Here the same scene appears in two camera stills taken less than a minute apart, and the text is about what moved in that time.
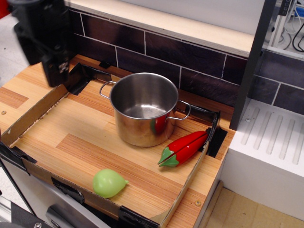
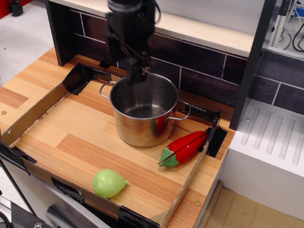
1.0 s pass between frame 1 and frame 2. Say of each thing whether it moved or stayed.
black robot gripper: moved
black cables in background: stayed
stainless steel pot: stayed
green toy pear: stayed
